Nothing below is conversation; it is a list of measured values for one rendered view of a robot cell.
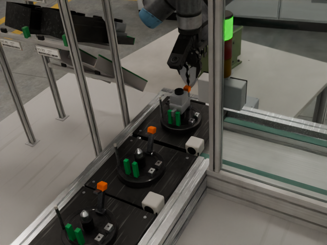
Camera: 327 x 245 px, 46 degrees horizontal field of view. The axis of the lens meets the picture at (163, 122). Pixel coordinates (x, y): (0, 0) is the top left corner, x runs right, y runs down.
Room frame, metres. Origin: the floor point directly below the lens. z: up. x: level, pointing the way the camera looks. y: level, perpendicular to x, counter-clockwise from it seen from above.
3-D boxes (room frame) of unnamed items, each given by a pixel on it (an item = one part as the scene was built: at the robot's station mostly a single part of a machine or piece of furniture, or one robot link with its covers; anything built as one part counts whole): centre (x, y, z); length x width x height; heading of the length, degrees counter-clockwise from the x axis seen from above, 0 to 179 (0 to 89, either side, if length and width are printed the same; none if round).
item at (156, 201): (0.83, 0.08, 1.01); 0.24 x 0.24 x 0.13; 58
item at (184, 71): (1.13, -0.10, 1.11); 0.06 x 0.03 x 0.09; 148
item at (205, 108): (1.04, -0.06, 0.96); 0.24 x 0.24 x 0.02; 58
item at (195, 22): (1.12, -0.11, 1.29); 0.08 x 0.08 x 0.05
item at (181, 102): (1.03, -0.05, 1.06); 0.08 x 0.04 x 0.07; 147
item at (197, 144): (0.91, -0.09, 0.97); 0.05 x 0.05 x 0.04; 58
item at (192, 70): (1.11, -0.12, 1.11); 0.06 x 0.03 x 0.09; 148
